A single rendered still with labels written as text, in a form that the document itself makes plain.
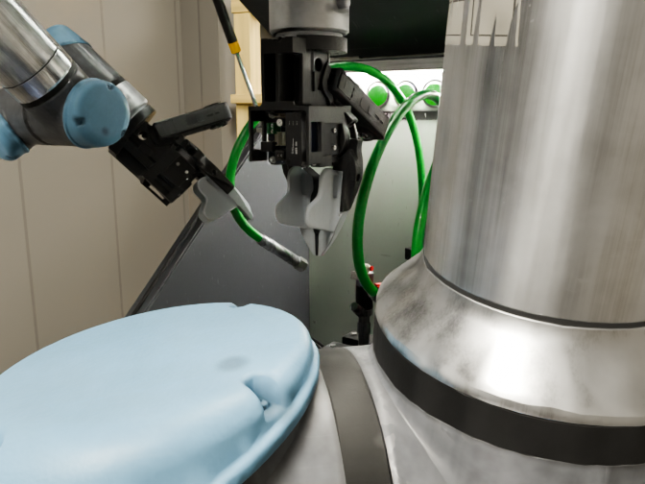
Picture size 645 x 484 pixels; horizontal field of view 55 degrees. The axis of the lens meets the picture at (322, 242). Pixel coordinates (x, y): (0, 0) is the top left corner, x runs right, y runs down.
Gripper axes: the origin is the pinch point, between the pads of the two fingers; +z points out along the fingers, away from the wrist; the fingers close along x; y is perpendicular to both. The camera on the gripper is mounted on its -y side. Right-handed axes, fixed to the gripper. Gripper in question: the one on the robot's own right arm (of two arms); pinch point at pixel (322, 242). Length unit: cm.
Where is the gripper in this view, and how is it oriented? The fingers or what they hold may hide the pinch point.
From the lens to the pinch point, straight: 64.1
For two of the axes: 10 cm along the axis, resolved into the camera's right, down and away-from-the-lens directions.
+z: 0.0, 9.8, 2.1
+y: -5.7, 1.7, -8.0
